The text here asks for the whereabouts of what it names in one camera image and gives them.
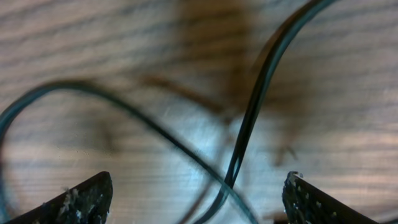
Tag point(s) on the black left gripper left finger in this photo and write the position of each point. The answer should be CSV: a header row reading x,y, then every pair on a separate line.
x,y
86,203

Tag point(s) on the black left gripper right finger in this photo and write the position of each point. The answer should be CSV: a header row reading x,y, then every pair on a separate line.
x,y
306,204

